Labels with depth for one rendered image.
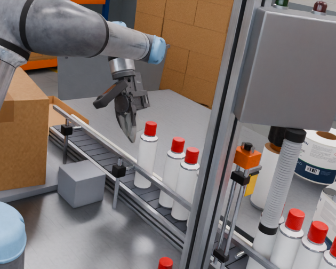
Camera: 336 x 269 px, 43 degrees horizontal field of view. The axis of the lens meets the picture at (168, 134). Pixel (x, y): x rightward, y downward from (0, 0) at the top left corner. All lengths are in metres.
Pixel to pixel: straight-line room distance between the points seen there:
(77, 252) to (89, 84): 2.28
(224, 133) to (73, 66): 2.59
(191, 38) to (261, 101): 3.74
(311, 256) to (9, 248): 0.57
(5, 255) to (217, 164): 0.40
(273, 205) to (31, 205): 0.71
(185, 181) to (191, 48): 3.42
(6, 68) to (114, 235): 0.53
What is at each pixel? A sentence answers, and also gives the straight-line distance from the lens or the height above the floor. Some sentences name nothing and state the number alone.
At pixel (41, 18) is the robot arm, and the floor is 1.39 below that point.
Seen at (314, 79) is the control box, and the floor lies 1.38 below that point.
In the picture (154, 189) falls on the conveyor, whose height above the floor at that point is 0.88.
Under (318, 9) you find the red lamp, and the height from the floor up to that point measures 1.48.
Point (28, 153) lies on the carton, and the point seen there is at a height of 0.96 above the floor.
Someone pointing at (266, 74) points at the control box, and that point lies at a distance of 0.73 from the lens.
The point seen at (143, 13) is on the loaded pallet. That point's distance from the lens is 4.77.
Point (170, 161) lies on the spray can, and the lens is 1.15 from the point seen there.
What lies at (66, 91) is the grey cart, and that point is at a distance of 3.41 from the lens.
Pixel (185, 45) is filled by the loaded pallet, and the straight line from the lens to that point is 4.51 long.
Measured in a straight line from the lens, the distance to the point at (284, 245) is 0.96.
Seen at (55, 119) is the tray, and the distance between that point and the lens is 1.83.
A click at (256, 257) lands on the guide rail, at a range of 1.00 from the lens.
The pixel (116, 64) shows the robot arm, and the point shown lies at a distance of 1.31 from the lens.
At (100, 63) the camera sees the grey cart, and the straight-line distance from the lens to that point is 3.19.
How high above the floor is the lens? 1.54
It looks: 23 degrees down
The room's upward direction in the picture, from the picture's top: 10 degrees clockwise
